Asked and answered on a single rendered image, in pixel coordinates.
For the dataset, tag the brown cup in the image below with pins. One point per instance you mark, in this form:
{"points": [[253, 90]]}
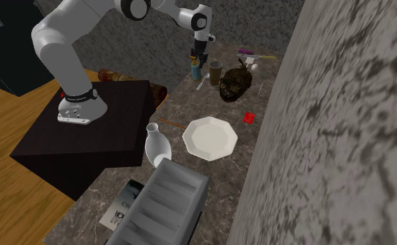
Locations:
{"points": [[215, 73]]}

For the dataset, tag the dark brown furry lump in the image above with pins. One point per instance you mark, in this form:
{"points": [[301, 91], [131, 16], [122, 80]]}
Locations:
{"points": [[235, 84]]}

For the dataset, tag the brown thin stick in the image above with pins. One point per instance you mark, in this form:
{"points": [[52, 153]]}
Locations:
{"points": [[171, 123]]}

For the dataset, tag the blue spray bottle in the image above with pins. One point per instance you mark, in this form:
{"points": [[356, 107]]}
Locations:
{"points": [[196, 71]]}

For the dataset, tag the grey slotted rack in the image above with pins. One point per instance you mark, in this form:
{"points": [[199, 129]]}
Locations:
{"points": [[164, 207]]}

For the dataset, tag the dark robot stand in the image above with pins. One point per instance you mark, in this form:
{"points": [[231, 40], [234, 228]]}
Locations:
{"points": [[93, 135]]}

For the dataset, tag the white egg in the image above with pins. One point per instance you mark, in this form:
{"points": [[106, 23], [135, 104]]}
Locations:
{"points": [[254, 67]]}

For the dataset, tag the white ceramic vase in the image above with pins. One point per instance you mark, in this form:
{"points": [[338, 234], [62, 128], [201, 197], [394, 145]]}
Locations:
{"points": [[157, 146]]}

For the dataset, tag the black and white book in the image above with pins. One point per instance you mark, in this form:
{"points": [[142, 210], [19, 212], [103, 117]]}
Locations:
{"points": [[120, 207]]}

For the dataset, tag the white plastic spoon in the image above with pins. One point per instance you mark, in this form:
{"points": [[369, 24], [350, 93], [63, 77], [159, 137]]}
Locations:
{"points": [[202, 82]]}

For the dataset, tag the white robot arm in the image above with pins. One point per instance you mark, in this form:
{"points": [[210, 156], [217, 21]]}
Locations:
{"points": [[66, 51]]}

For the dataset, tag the purple pen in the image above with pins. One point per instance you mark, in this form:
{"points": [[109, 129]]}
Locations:
{"points": [[245, 52]]}

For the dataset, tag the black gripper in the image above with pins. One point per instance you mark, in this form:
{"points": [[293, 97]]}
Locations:
{"points": [[199, 50]]}

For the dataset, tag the black cabinet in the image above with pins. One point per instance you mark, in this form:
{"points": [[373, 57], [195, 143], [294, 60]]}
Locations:
{"points": [[8, 47]]}

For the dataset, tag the red small packet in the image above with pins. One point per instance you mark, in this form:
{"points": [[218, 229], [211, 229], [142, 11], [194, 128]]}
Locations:
{"points": [[249, 117]]}

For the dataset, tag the white small spatula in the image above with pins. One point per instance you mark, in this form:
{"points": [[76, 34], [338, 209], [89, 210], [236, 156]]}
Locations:
{"points": [[249, 61]]}

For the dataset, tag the white octagonal plate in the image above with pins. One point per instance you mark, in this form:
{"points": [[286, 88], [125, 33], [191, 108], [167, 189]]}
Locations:
{"points": [[210, 138]]}

